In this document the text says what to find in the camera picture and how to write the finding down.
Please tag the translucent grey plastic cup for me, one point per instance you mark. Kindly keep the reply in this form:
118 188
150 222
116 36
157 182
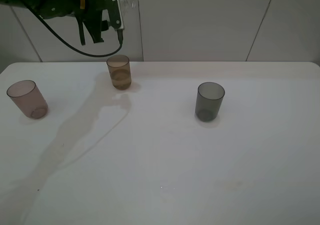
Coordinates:
208 101

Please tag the translucent pink plastic cup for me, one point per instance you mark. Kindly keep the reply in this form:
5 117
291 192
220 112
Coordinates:
28 98

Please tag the clear plastic water bottle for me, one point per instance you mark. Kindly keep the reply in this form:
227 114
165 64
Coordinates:
126 6

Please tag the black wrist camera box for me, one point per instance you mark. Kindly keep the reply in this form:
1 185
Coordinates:
115 17

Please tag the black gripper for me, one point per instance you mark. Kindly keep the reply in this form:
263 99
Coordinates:
89 14

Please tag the translucent orange plastic cup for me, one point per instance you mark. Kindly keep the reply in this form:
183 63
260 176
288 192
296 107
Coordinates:
120 71

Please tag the dark green robot arm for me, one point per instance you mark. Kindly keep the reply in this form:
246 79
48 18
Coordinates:
48 9

